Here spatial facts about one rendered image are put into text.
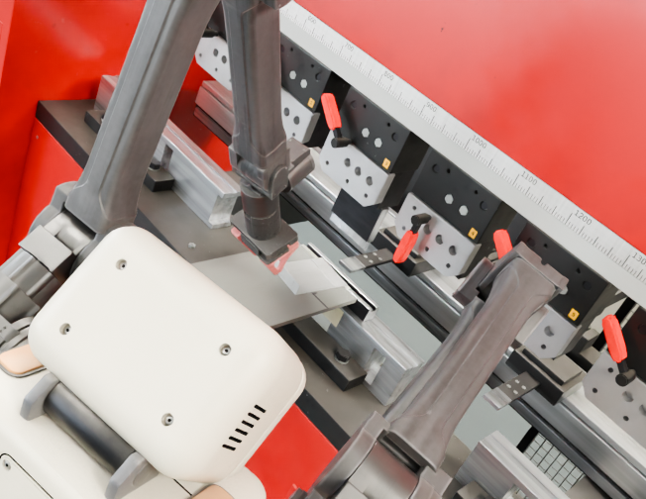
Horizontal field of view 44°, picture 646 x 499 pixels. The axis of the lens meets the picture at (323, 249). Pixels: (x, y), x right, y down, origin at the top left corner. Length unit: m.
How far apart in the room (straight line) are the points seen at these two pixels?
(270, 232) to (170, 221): 0.50
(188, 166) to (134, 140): 0.92
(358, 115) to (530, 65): 0.33
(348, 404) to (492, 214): 0.44
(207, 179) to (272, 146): 0.64
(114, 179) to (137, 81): 0.11
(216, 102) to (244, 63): 1.12
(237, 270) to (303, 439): 0.33
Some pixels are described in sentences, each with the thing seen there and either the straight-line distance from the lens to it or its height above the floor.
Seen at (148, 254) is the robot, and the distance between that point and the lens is 0.71.
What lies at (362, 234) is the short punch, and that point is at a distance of 1.45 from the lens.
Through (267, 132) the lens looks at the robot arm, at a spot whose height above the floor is 1.36.
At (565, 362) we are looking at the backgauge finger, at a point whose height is 1.03.
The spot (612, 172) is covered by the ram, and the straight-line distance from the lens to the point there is 1.16.
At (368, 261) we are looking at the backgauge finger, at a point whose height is 1.00.
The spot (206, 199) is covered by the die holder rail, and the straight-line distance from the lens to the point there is 1.72.
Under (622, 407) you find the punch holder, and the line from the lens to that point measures 1.22.
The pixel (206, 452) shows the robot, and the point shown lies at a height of 1.31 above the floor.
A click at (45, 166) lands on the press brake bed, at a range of 2.03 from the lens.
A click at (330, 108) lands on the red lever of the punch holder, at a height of 1.30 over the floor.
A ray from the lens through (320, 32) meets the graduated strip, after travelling 1.45.
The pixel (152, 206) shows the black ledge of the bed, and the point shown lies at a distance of 1.74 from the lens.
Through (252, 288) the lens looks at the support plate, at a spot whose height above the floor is 1.00.
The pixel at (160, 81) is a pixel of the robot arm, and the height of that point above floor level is 1.47.
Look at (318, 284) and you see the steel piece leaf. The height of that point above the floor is 1.00.
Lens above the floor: 1.79
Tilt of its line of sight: 30 degrees down
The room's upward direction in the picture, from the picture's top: 25 degrees clockwise
